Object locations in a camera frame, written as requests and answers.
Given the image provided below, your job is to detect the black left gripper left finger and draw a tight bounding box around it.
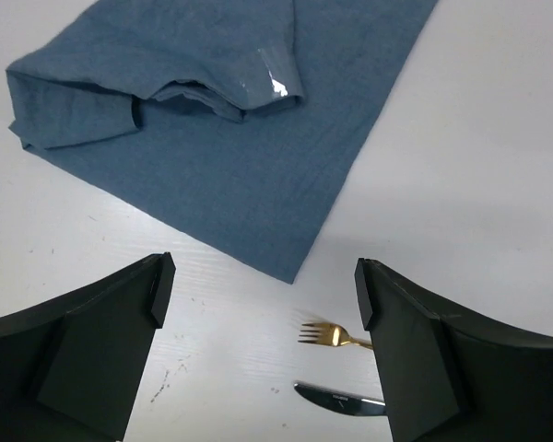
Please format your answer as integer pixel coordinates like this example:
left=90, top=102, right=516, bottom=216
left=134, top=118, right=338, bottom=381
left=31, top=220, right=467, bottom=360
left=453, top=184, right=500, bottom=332
left=0, top=252, right=176, bottom=441

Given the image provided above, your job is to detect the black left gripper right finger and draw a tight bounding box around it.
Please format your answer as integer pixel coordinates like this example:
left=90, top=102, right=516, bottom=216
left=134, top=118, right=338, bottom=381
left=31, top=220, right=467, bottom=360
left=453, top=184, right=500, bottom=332
left=355, top=259, right=553, bottom=441

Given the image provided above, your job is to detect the silver table knife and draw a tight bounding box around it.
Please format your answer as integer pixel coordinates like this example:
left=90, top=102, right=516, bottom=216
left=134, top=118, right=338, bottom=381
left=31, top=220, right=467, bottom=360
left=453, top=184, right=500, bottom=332
left=293, top=381, right=387, bottom=417

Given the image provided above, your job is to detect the gold fork dark handle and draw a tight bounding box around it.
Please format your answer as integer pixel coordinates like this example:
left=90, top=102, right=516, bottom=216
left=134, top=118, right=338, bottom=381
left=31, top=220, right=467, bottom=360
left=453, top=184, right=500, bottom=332
left=298, top=322, right=373, bottom=350

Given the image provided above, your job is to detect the blue cloth placemat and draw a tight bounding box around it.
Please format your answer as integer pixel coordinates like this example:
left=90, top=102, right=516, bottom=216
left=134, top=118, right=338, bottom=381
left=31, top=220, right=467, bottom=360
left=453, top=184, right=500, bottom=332
left=6, top=1, right=435, bottom=283

